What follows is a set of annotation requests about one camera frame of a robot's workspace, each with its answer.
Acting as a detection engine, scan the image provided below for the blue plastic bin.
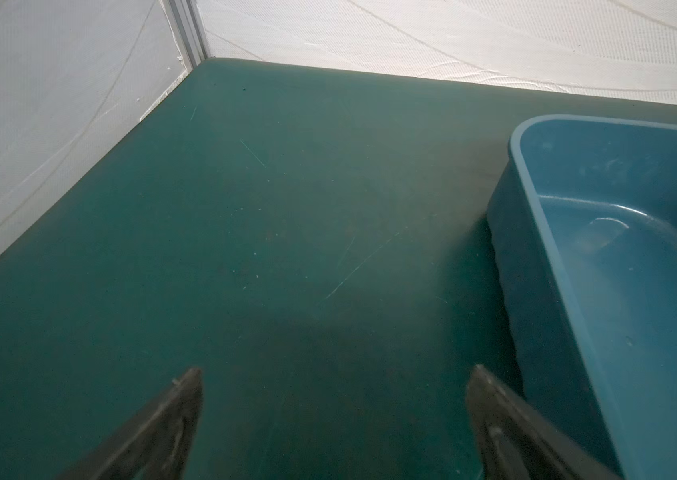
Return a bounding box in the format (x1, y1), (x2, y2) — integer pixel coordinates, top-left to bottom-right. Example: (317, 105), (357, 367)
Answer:
(486, 115), (677, 479)

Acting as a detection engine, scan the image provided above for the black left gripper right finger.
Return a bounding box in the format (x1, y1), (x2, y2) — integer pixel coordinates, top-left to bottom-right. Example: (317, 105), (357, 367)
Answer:
(465, 365), (619, 480)

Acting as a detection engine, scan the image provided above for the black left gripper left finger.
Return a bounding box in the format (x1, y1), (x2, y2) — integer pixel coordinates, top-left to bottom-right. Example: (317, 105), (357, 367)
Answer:
(58, 367), (204, 479)

